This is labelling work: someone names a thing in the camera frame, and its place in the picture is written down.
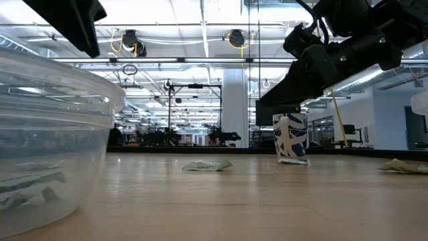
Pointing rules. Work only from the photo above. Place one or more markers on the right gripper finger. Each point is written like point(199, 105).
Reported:
point(287, 90)

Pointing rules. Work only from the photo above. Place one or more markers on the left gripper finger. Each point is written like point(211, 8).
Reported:
point(70, 20)

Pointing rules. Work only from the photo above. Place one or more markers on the white sweetener packet dark border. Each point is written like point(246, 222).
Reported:
point(294, 161)

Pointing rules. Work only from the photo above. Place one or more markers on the green white sweetener packet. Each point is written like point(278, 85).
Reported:
point(403, 166)
point(207, 166)
point(36, 165)
point(26, 201)
point(30, 182)

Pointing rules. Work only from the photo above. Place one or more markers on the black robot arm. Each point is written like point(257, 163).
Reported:
point(222, 136)

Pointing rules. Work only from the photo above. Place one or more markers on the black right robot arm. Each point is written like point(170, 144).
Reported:
point(351, 16)

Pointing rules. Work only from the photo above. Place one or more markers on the black monitor screen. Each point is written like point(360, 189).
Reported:
point(264, 114)

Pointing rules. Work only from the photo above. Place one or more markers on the white blue patterned mug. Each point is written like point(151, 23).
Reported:
point(290, 139)

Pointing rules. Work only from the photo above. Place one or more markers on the small black monitor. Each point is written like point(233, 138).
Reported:
point(349, 129)

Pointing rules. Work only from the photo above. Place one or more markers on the clear round plastic container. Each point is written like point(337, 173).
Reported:
point(50, 134)
point(420, 102)

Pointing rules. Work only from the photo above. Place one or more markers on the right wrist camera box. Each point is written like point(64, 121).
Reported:
point(301, 40)

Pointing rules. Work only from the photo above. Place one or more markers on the black station frame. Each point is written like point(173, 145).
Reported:
point(195, 86)

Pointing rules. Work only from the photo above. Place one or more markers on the black aluminium table frame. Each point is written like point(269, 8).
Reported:
point(200, 149)

